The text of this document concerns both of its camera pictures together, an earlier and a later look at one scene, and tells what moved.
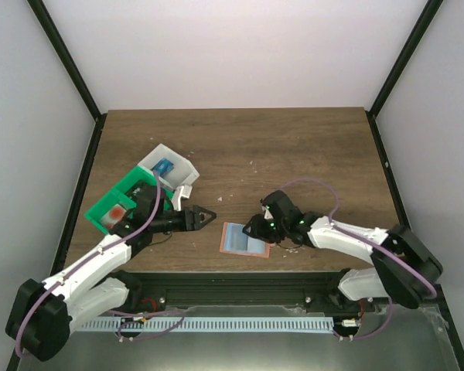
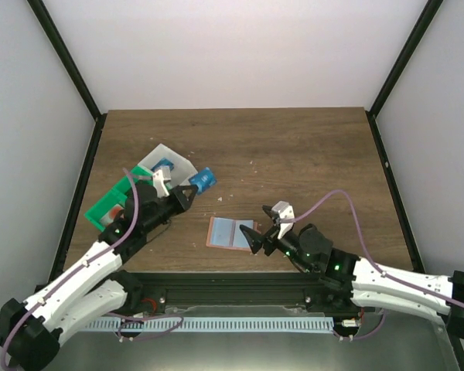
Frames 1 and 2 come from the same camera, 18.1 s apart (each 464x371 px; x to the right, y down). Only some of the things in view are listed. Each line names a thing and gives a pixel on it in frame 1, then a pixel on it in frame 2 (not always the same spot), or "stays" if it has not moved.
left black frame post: x=77 y=72 stays
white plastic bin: x=183 y=173 stays
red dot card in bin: x=113 y=216 stays
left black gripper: x=196 y=219 -> x=185 y=204
